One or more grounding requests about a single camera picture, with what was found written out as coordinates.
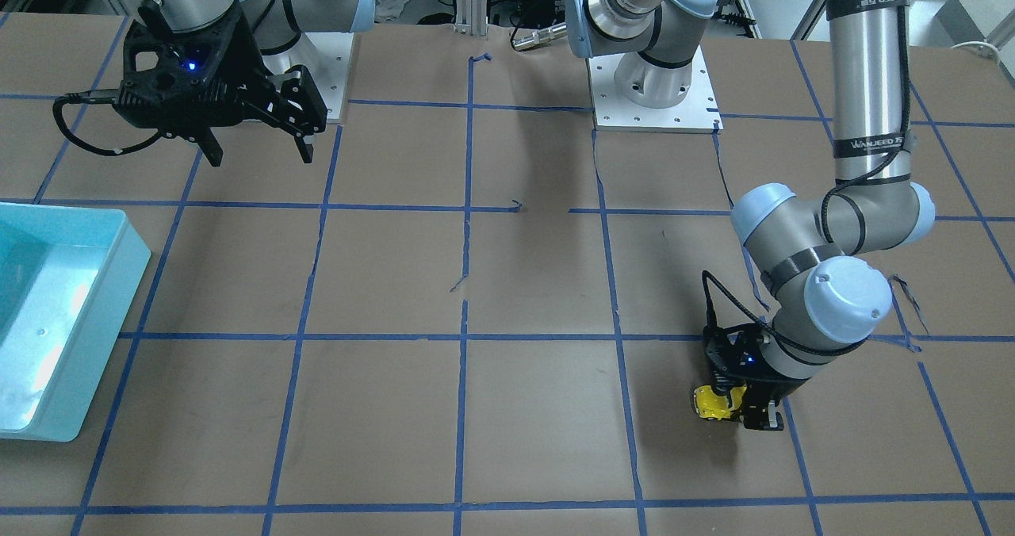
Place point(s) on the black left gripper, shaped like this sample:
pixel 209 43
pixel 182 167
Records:
pixel 773 388

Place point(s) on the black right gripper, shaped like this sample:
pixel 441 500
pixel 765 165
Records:
pixel 252 66

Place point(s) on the yellow toy beetle car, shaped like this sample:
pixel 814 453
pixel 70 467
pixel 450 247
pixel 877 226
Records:
pixel 711 406

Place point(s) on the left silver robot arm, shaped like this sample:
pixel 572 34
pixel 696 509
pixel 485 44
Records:
pixel 809 253

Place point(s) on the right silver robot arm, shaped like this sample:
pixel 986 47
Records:
pixel 275 24

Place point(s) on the turquoise plastic storage bin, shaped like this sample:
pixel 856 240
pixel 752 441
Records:
pixel 68 278

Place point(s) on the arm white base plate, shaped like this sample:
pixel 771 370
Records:
pixel 328 56
pixel 632 95

